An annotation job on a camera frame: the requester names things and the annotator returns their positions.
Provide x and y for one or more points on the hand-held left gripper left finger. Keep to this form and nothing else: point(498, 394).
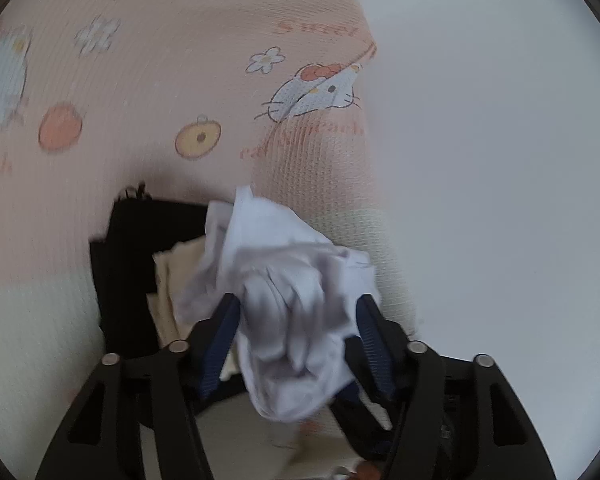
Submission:
point(220, 350)

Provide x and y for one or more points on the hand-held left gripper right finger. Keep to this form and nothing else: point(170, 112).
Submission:
point(375, 350)

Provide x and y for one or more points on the white t-shirt with navy trim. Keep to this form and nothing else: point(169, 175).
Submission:
point(290, 285)

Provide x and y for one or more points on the folded cream garment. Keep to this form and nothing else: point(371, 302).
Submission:
point(172, 300)

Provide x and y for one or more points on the folded black garment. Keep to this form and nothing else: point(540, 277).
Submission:
point(125, 280)

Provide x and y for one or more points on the pink cream cat print blanket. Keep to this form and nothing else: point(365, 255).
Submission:
point(155, 85)

